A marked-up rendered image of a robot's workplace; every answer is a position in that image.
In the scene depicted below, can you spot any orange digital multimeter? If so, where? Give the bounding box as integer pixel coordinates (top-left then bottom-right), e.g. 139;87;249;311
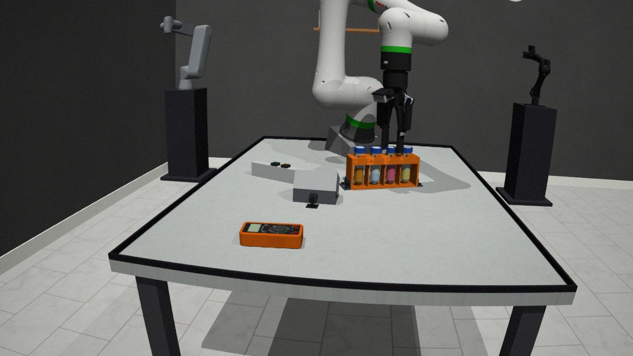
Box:
239;222;303;249

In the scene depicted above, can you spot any orange tube rack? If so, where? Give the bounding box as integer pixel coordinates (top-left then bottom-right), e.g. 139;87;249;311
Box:
346;152;420;190

